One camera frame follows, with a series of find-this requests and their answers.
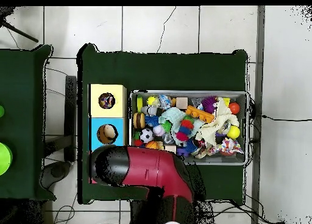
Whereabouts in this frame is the black cable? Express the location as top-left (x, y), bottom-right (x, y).
top-left (261, 114), bottom-right (312, 122)

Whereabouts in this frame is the toy hamburger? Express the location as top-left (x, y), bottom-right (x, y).
top-left (133, 112), bottom-right (146, 130)

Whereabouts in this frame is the grey rounded base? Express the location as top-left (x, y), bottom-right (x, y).
top-left (40, 160), bottom-right (72, 189)

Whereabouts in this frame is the small black white soccer ball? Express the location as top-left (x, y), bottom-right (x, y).
top-left (139, 128), bottom-right (155, 144)

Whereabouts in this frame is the purple spiky monster toy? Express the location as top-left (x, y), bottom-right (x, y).
top-left (200, 95), bottom-right (219, 114)

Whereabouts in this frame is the dark green table cloth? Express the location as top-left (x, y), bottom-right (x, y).
top-left (77, 43), bottom-right (249, 206)
top-left (0, 44), bottom-right (57, 201)

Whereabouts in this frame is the black tripod leg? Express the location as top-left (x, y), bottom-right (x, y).
top-left (0, 6), bottom-right (40, 43)

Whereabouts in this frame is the yellow ball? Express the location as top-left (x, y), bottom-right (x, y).
top-left (226, 125), bottom-right (241, 140)

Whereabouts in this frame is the wooden box with three holes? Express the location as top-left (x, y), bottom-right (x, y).
top-left (87, 83), bottom-right (128, 184)

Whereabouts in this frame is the small orange ball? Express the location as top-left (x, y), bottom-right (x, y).
top-left (229, 101), bottom-right (241, 115)

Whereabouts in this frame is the bright green cup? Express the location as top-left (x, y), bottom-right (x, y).
top-left (0, 142), bottom-right (13, 176)

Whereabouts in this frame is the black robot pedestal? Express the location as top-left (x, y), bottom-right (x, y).
top-left (130, 199), bottom-right (164, 224)

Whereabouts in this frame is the cream waffle cloth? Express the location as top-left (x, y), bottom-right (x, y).
top-left (194, 97), bottom-right (240, 147)

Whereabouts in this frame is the colourful dotted cloth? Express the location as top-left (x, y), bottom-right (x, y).
top-left (211, 137), bottom-right (244, 156)
top-left (98, 93), bottom-right (116, 110)

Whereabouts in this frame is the silver wire mesh bin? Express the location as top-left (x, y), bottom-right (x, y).
top-left (129, 88), bottom-right (250, 166)

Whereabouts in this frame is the orange plastic building block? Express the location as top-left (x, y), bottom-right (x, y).
top-left (185, 105), bottom-right (215, 124)

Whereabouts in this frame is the small orange basketball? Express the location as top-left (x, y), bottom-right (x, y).
top-left (145, 140), bottom-right (159, 150)

